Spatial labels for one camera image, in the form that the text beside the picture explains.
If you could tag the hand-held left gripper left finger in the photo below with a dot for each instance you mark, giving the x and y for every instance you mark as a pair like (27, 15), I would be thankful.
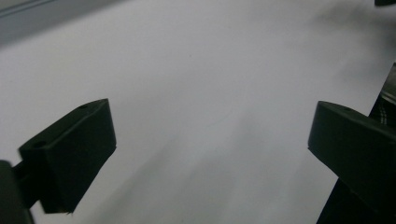
(71, 146)

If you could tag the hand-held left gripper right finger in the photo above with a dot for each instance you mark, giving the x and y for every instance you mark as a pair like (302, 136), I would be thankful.
(351, 140)

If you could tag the dark object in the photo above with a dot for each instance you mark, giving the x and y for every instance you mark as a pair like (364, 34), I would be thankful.
(386, 2)

